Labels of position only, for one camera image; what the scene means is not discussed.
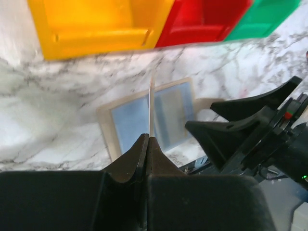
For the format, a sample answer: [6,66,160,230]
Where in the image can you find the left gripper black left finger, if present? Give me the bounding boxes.
[0,134,149,231]

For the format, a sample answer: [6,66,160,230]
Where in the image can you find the red plastic bin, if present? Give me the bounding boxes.
[156,0,253,48]

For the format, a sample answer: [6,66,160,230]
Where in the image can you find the green plastic bin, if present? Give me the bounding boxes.
[225,0,300,41]

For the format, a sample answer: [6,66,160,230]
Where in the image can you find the yellow plastic bin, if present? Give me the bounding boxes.
[27,0,174,61]

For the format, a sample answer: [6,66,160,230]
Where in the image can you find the gold card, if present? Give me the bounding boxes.
[149,75,155,137]

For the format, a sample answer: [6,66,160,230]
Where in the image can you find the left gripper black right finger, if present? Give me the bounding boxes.
[147,137,275,231]

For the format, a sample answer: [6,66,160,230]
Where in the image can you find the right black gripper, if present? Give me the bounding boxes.
[185,76,308,184]

